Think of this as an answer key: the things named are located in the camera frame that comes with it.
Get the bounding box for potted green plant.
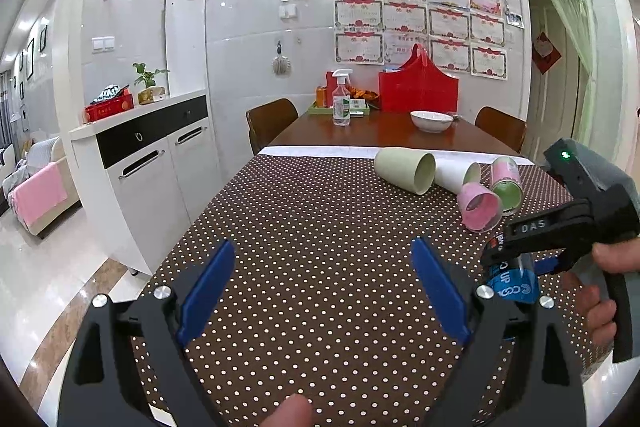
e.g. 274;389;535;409
132;62;171;106

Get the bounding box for pink blanket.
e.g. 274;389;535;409
10;161;69;228

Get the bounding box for pink cup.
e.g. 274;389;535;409
457;181;503;233

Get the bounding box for hanging grey brush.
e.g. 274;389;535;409
271;40;291;78

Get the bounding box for orange snack packets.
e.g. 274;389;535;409
349;86;380;104

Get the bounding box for white sideboard cabinet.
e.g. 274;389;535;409
68;89;212;277

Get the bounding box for clear spray bottle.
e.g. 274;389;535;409
332;69;354;126

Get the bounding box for red box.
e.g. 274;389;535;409
84;85;135;123

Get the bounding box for white table cloth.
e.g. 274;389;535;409
257;145;537;166

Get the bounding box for group of wall certificates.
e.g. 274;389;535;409
280;0;509;81

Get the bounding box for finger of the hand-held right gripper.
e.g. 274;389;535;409
480;239;571;278
502;200;593;253

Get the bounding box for blue printed cup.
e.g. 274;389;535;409
487;252;540;304

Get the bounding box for red bag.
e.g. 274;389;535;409
378;44;460;114

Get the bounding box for brown chair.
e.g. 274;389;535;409
474;106;528;154
245;98;300;156

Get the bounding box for red door ornament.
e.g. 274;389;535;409
530;31;562;76

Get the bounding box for person's right hand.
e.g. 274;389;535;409
560;242;640;349

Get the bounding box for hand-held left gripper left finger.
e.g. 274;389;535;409
57;239;236;427

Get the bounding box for small wall photo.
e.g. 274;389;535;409
504;0;524;28

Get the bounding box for green tray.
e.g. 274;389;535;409
307;99;371;116

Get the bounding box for floral cup with green inside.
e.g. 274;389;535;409
489;156;524;216

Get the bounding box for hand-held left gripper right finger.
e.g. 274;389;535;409
410;237;587;427

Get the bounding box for white bowl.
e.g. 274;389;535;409
410;110;455;134

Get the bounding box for pale green cup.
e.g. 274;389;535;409
374;148;437;196

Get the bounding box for person's left hand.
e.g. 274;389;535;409
248;394;314;427

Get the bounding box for beige sofa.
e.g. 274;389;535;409
0;136;84;239

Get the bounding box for white cup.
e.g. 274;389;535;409
434;157;482;195

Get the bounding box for brown polka dot tablecloth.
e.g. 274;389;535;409
127;153;608;427

